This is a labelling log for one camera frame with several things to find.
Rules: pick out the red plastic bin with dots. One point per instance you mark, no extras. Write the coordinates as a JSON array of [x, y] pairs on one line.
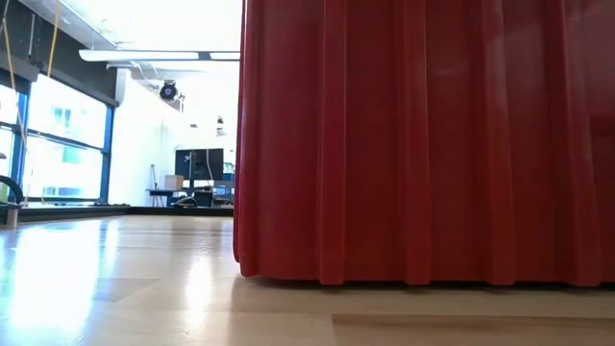
[[408, 144]]

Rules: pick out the blue background table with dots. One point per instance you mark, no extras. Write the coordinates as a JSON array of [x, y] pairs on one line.
[[163, 191]]

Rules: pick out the black aluminium table frame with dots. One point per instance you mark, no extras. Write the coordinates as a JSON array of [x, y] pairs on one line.
[[96, 211]]

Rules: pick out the blue window frame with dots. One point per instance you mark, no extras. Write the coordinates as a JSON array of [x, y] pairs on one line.
[[106, 158]]

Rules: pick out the round black hanging device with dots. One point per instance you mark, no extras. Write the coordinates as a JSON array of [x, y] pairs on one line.
[[168, 90]]

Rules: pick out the dark box under table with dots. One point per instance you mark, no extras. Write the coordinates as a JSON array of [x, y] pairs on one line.
[[204, 198]]

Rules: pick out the small dark wall fixture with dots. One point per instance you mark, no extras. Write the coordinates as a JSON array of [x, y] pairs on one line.
[[220, 120]]

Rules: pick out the white overhead light bar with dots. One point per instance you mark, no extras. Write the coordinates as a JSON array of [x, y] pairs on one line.
[[139, 55]]

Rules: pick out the cardboard box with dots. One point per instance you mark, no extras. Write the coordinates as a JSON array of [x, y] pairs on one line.
[[173, 182]]

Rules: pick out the dark background monitor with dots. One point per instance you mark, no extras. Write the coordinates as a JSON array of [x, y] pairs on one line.
[[199, 163]]

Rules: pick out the brown post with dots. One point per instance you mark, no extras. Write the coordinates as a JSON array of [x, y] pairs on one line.
[[12, 217]]

